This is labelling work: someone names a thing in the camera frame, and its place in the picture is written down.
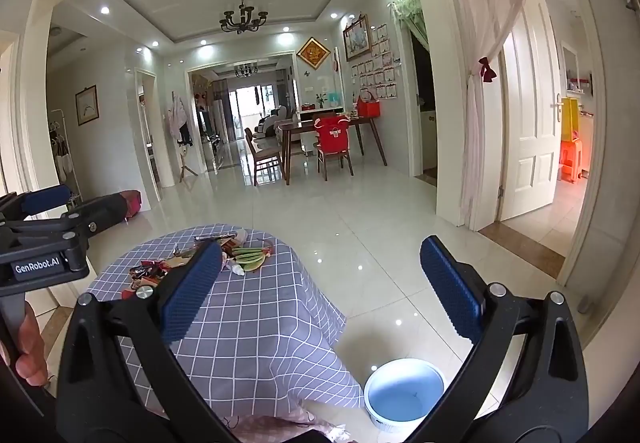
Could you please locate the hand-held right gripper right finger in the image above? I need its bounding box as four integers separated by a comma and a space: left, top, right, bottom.
400, 235, 591, 443

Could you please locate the small framed wall picture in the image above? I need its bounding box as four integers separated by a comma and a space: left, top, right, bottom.
75, 85, 100, 126

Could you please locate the hanging pink white jacket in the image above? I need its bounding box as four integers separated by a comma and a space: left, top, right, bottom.
167, 95, 193, 144

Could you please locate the orange plastic stool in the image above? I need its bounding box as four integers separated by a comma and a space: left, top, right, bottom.
559, 138, 583, 182

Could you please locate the grey massage chair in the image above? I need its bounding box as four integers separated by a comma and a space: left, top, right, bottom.
255, 105, 296, 141

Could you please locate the red gold diamond wall decoration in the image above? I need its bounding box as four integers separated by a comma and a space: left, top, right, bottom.
296, 36, 331, 71

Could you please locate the red green snack wrapper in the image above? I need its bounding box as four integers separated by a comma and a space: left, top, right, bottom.
130, 260, 171, 281

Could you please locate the pink printed cloth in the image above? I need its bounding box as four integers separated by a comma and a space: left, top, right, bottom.
225, 400, 361, 443

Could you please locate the pink lace door curtain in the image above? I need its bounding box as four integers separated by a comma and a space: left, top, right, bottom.
446, 0, 551, 229

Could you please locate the wooden dining chair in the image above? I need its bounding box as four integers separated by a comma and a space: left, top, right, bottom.
245, 128, 286, 186

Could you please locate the wooden tripod stand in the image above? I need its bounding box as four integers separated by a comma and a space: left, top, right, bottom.
179, 150, 198, 184

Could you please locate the green curtain valance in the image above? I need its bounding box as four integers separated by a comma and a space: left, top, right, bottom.
390, 0, 428, 56

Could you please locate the large black chandelier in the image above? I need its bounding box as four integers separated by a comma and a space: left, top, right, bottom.
219, 0, 268, 34

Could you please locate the white panelled door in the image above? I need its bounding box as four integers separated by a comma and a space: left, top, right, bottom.
500, 0, 563, 224

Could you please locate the person's left hand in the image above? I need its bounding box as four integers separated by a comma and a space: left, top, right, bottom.
14, 300, 51, 390

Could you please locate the white round plastic basin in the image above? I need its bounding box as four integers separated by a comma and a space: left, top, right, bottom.
363, 358, 447, 434

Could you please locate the green plush toy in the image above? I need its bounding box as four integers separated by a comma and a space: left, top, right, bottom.
232, 245, 275, 275

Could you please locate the dark wooden dining table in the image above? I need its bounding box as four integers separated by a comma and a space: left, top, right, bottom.
277, 115, 388, 186

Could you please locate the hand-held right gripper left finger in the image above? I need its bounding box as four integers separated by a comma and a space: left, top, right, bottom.
55, 239, 236, 443

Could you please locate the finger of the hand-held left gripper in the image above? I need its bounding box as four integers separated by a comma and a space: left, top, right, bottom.
5, 194, 128, 244
0, 184, 71, 224

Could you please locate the red shirt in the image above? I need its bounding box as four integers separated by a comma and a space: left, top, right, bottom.
314, 115, 351, 154

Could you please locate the large framed painting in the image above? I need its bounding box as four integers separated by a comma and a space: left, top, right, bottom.
342, 14, 371, 61

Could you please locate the group of wall certificates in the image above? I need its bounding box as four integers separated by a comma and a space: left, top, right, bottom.
350, 23, 398, 101

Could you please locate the dark red bow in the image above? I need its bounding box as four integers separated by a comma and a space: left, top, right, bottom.
477, 55, 497, 84

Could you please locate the white clothes rack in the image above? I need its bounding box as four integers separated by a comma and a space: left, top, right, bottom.
47, 109, 83, 211

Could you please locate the yellow board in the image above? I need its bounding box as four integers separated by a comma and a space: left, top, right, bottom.
561, 98, 581, 144

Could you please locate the wooden chair with shirt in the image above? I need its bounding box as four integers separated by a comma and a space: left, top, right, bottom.
316, 143, 355, 182

